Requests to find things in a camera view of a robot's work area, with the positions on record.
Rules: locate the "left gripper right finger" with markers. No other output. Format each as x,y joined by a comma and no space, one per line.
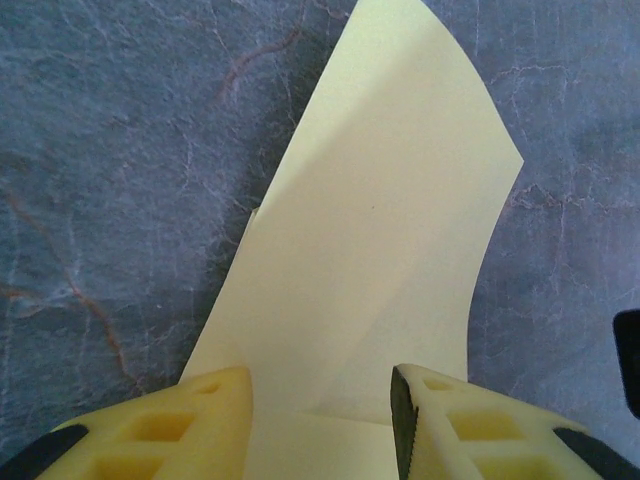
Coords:
440,425

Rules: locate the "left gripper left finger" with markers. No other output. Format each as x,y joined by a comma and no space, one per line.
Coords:
210,435

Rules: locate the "yellow paper sheet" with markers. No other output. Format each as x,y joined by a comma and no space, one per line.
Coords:
375,225

